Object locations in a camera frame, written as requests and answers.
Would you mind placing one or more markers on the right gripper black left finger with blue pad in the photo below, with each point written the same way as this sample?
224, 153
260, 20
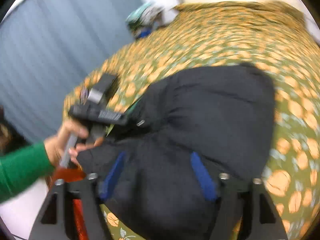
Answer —
51, 221

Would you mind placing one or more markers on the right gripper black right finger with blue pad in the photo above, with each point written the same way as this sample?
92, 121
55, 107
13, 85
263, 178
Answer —
237, 201

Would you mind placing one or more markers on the black puffer jacket green trim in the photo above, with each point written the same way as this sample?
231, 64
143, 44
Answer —
225, 114

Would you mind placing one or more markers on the green sweater left forearm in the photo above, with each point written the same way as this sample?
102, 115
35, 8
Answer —
21, 168

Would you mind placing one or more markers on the pile of clothes beside bed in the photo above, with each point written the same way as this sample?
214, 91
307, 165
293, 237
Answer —
149, 17

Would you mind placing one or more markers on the left hand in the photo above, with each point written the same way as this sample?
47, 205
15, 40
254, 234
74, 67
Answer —
56, 145

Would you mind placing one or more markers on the orange red blanket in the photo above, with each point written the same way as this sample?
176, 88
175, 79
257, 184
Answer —
74, 210

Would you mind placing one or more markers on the blue grey curtain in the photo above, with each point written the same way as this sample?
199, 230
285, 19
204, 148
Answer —
47, 48

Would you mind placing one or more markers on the green orange floral bedspread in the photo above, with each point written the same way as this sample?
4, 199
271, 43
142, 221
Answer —
271, 35

